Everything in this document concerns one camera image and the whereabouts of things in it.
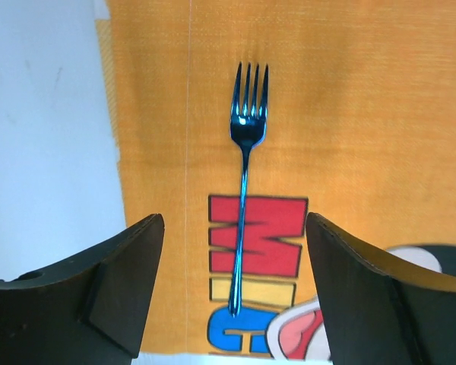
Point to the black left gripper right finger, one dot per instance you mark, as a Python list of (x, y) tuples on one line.
[(383, 307)]

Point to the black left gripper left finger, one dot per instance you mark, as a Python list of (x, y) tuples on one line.
[(90, 308)]

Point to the orange Mickey Mouse placemat cloth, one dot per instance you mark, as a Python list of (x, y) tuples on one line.
[(361, 129)]

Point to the blue metal fork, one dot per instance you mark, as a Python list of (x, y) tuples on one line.
[(248, 124)]

